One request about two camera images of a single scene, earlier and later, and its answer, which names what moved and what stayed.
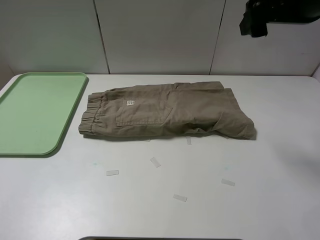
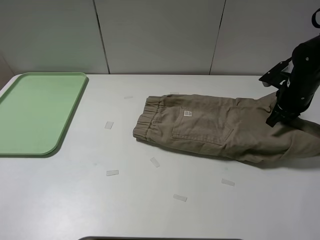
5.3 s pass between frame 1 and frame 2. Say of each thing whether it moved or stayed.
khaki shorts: moved
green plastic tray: stayed
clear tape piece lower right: stayed
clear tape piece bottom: stayed
